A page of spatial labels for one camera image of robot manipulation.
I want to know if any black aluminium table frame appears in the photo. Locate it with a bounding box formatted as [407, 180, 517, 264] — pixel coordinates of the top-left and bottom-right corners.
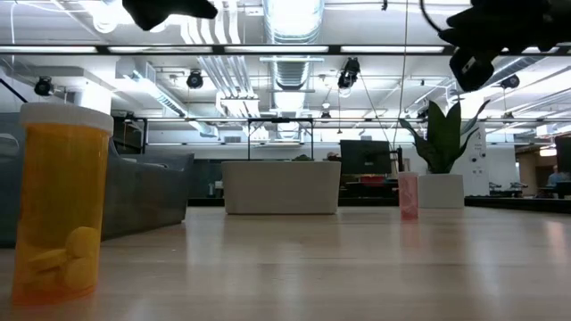
[186, 195, 571, 214]

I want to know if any green snake plant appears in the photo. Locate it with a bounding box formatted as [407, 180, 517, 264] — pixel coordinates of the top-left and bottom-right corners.
[398, 98, 491, 175]

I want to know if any white plastic bin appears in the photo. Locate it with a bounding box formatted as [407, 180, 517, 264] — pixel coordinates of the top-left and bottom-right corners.
[221, 160, 343, 216]

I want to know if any dark grey plastic bin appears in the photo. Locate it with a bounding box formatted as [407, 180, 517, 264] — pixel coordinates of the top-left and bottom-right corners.
[0, 111, 196, 249]

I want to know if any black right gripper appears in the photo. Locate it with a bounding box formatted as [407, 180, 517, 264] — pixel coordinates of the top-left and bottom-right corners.
[439, 0, 555, 93]

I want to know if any orange pill bottle white cap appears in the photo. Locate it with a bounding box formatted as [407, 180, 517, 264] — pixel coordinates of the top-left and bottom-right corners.
[11, 102, 115, 307]

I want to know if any person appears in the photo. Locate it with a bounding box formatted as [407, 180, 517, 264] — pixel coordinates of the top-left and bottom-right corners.
[547, 164, 571, 188]

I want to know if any pink pill bottle white cap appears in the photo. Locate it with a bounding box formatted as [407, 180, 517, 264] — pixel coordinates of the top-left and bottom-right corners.
[397, 171, 420, 221]

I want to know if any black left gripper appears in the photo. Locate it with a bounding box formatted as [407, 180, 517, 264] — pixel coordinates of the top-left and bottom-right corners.
[121, 0, 219, 32]

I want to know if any silver ventilation duct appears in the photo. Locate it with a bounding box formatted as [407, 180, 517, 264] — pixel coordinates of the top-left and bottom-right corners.
[262, 0, 326, 117]

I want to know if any black background monitor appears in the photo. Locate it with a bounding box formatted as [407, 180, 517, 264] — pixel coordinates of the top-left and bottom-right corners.
[339, 139, 393, 176]

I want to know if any white plant pot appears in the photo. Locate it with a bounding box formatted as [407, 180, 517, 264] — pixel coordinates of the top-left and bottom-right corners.
[418, 173, 466, 210]

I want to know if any black ceiling spotlight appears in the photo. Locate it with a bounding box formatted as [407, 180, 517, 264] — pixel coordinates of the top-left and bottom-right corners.
[337, 56, 361, 90]
[186, 70, 205, 90]
[499, 73, 521, 90]
[34, 75, 54, 97]

